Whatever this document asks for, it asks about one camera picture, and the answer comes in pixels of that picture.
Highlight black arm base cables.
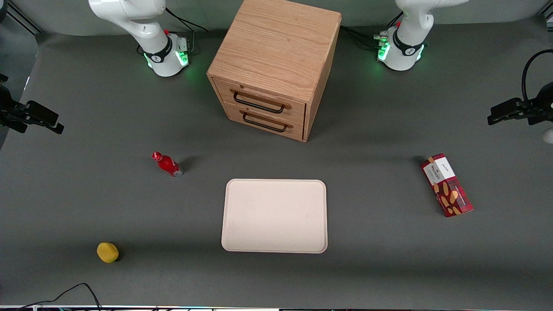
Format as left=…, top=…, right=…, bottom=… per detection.
left=340, top=12, right=405, bottom=51
left=164, top=6, right=209, bottom=55

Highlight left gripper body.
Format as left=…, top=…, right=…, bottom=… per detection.
left=524, top=82, right=553, bottom=127

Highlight short black drawer handle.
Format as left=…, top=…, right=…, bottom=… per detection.
left=240, top=110, right=293, bottom=133

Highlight black left arm base cables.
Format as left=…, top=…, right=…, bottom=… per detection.
left=340, top=12, right=405, bottom=51

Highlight small red bottle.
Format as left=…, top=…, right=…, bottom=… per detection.
left=152, top=152, right=184, bottom=178

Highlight wooden drawer cabinet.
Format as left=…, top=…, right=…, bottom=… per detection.
left=207, top=0, right=342, bottom=143

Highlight beige rectangular tray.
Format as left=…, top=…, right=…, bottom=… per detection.
left=221, top=179, right=328, bottom=254

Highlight long black drawer handle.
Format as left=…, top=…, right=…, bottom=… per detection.
left=230, top=89, right=292, bottom=114

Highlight black right arm base cables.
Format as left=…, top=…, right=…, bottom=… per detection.
left=164, top=6, right=209, bottom=55

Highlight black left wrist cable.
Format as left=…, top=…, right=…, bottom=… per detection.
left=521, top=49, right=553, bottom=104

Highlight black cable at table edge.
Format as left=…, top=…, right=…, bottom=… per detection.
left=17, top=283, right=102, bottom=310

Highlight red cookie box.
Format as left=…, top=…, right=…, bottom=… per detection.
left=421, top=153, right=474, bottom=218

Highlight wooden drawer with long handle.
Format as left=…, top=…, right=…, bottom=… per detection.
left=213, top=78, right=307, bottom=127

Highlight wooden drawer with short handle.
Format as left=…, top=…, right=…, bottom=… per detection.
left=223, top=102, right=305, bottom=141

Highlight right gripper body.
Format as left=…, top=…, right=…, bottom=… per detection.
left=0, top=73, right=28, bottom=133

